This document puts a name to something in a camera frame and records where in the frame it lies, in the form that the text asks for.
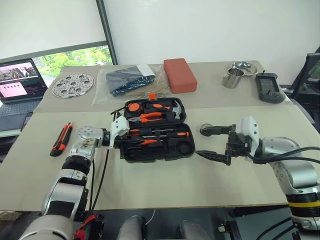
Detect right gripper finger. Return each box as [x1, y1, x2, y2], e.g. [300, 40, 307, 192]
[203, 124, 230, 136]
[195, 149, 232, 166]

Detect grey rounded shape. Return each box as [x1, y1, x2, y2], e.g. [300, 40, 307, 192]
[176, 219, 211, 240]
[118, 215, 147, 240]

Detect round perforated metal plate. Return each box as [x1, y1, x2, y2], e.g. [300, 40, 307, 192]
[51, 72, 97, 99]

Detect red strap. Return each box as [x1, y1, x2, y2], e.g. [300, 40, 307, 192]
[74, 214, 96, 240]

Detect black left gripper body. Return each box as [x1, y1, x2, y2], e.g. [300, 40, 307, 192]
[114, 134, 131, 150]

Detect white paper label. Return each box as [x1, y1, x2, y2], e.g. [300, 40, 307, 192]
[137, 63, 155, 76]

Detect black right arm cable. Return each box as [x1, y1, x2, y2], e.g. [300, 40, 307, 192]
[246, 146, 320, 165]

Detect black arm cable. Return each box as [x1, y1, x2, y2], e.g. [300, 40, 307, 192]
[88, 148, 110, 216]
[246, 146, 320, 165]

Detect thin white wire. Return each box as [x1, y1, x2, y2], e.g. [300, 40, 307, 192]
[146, 209, 157, 226]

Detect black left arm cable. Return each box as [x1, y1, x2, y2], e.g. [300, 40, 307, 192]
[88, 148, 110, 216]

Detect orange handled pliers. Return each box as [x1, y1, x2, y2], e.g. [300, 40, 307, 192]
[128, 111, 163, 124]

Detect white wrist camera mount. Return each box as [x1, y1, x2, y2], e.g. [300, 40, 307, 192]
[234, 115, 262, 156]
[109, 116, 130, 151]

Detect red brick block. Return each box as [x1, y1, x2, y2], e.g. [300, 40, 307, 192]
[163, 57, 198, 94]

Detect stainless steel cup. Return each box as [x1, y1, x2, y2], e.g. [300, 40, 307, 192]
[222, 67, 245, 89]

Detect dark grey handheld device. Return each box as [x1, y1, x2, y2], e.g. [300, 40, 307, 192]
[254, 71, 286, 105]

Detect small black bracket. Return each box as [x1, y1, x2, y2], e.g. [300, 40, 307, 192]
[217, 219, 240, 235]

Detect orange voltage tester pen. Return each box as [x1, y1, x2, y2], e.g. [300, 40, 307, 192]
[139, 138, 161, 147]

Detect orange black tape measure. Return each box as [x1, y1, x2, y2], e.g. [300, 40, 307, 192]
[128, 102, 143, 113]

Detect short black orange screwdriver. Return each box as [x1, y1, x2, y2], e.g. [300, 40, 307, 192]
[139, 131, 191, 140]

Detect open laptop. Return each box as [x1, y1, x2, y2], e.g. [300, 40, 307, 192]
[0, 57, 48, 132]

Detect orange black utility knife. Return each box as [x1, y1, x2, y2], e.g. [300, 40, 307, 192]
[49, 122, 75, 158]

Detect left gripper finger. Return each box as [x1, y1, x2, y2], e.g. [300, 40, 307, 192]
[124, 130, 145, 138]
[119, 139, 146, 149]

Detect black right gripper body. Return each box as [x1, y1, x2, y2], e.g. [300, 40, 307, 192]
[224, 123, 251, 158]

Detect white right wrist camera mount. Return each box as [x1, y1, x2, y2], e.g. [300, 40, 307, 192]
[234, 115, 262, 156]

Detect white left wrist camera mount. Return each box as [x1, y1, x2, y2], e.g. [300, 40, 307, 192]
[109, 116, 130, 151]

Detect black mesh office chair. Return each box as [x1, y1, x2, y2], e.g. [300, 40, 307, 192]
[278, 52, 320, 126]

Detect claw hammer black orange handle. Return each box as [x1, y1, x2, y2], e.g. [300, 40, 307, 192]
[144, 99, 185, 120]

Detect black tool case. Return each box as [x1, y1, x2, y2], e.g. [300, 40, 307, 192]
[111, 92, 196, 164]

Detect stainless steel bowl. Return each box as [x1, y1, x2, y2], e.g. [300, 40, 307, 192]
[227, 61, 258, 79]

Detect dark grey window post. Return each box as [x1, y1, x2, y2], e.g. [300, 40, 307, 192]
[96, 0, 119, 66]

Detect dark blue folded cloth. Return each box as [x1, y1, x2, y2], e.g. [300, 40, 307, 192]
[104, 65, 156, 97]

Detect clear plastic bag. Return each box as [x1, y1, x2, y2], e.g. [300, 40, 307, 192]
[91, 63, 173, 106]

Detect grey tape roll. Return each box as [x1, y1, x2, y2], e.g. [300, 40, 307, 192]
[199, 122, 216, 137]

